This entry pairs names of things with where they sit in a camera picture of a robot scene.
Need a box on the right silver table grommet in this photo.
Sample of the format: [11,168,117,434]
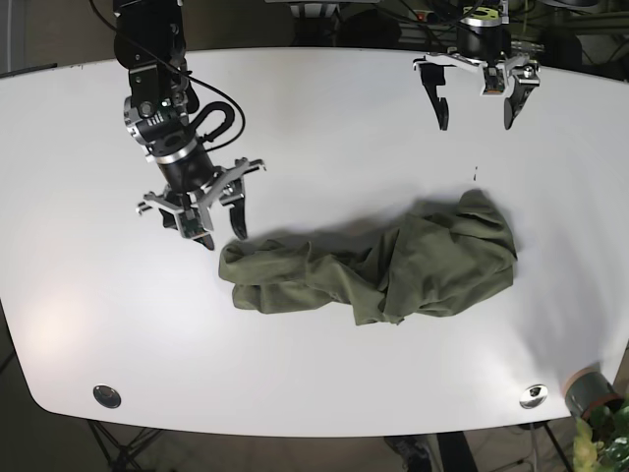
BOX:
[519,383,548,409]

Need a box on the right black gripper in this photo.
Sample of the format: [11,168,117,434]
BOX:
[137,143,265,251]

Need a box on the olive green T-shirt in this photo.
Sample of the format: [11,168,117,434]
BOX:
[218,189,517,325]

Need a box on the silver table grommet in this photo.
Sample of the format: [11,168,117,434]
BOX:
[92,384,122,409]
[519,383,548,409]

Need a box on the left silver table grommet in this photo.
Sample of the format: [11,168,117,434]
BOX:
[92,384,122,409]

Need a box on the grey plant pot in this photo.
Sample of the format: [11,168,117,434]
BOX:
[562,367,624,420]

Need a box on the green potted plant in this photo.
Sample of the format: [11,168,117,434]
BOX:
[573,399,628,472]

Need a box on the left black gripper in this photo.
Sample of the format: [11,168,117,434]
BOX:
[413,5,541,131]

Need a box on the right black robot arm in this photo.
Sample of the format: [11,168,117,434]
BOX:
[112,1,264,250]

